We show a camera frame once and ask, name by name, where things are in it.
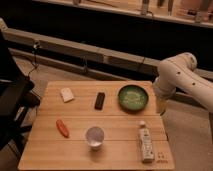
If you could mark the green bowl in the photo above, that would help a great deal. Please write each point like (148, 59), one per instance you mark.
(133, 97)

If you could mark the clear plastic cup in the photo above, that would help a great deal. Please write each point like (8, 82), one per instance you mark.
(95, 137)

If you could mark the black rectangular block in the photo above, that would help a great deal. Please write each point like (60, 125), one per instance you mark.
(99, 100)

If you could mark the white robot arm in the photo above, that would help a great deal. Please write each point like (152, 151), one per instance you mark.
(178, 72)

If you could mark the white bottle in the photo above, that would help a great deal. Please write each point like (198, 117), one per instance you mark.
(146, 145)

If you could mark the orange carrot toy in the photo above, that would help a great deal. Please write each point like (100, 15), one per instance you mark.
(62, 128)

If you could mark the black chair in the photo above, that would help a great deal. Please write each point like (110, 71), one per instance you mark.
(15, 99)

